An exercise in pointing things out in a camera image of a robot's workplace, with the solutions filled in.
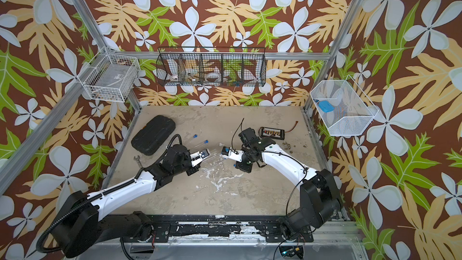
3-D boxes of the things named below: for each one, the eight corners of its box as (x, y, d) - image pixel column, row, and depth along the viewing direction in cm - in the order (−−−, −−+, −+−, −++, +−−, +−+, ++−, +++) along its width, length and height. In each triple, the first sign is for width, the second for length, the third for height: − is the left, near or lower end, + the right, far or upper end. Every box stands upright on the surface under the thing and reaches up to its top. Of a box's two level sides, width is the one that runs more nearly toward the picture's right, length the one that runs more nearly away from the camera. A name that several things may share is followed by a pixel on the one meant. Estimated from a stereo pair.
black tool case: (132, 149, 102) (127, 142, 97) (161, 120, 116) (158, 113, 111) (150, 158, 99) (146, 152, 93) (178, 127, 112) (175, 120, 107)
